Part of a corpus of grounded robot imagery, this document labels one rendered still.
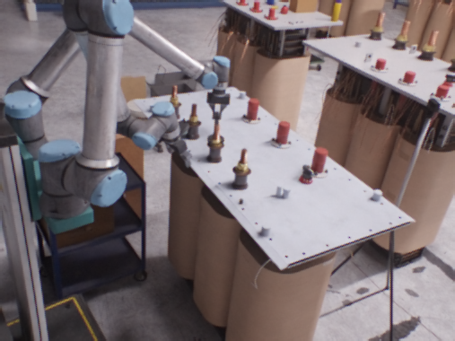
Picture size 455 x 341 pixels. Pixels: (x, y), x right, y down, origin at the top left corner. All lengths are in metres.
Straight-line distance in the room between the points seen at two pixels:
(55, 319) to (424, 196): 2.66
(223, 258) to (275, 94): 2.60
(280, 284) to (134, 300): 1.50
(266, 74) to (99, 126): 3.40
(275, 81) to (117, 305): 2.71
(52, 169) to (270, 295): 1.21
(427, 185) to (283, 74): 1.96
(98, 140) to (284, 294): 1.24
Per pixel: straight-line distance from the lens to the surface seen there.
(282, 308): 2.46
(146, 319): 3.44
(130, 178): 3.19
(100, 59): 1.58
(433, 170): 3.66
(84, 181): 1.72
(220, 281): 2.87
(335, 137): 4.17
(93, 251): 3.76
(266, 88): 4.93
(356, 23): 9.21
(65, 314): 3.11
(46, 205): 1.93
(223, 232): 2.62
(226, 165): 2.45
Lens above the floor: 2.65
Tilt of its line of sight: 31 degrees down
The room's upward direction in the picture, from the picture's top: 6 degrees clockwise
